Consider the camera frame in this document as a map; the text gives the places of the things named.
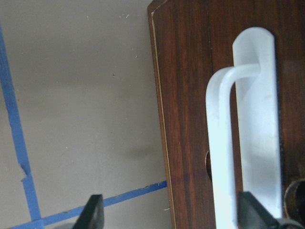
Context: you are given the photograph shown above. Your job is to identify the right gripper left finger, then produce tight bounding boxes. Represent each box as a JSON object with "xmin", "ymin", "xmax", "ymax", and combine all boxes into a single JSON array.
[{"xmin": 72, "ymin": 194, "xmax": 105, "ymax": 229}]

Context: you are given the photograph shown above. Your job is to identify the white drawer handle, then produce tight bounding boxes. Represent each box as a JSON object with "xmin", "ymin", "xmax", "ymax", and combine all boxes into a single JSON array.
[{"xmin": 205, "ymin": 27, "xmax": 283, "ymax": 229}]

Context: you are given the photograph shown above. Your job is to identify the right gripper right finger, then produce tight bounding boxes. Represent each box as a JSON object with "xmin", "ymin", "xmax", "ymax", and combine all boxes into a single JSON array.
[{"xmin": 237, "ymin": 191, "xmax": 304, "ymax": 229}]

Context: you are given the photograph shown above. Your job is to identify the wooden drawer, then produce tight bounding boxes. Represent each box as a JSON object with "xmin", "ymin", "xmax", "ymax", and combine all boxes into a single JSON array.
[{"xmin": 147, "ymin": 0, "xmax": 305, "ymax": 229}]

